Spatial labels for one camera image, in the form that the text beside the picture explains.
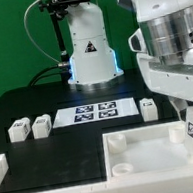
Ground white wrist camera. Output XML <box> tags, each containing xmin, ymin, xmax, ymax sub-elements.
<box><xmin>128</xmin><ymin>29</ymin><xmax>147</xmax><ymax>53</ymax></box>

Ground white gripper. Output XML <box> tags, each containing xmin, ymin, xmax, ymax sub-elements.
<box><xmin>137</xmin><ymin>49</ymin><xmax>193</xmax><ymax>121</ymax></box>

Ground white marker sheet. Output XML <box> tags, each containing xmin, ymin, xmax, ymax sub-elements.
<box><xmin>53</xmin><ymin>98</ymin><xmax>139</xmax><ymax>128</ymax></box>

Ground white square tabletop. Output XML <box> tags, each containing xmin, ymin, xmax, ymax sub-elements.
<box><xmin>103</xmin><ymin>121</ymin><xmax>193</xmax><ymax>181</ymax></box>

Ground black cables at base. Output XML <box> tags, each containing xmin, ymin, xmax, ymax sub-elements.
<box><xmin>25</xmin><ymin>63</ymin><xmax>70</xmax><ymax>88</ymax></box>

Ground grey camera cable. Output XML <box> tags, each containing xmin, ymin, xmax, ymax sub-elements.
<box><xmin>20</xmin><ymin>0</ymin><xmax>67</xmax><ymax>68</ymax></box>

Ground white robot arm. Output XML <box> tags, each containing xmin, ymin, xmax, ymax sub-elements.
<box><xmin>49</xmin><ymin>0</ymin><xmax>193</xmax><ymax>107</ymax></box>

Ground black camera stand pole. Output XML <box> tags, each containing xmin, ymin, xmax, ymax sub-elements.
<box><xmin>37</xmin><ymin>0</ymin><xmax>79</xmax><ymax>83</ymax></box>

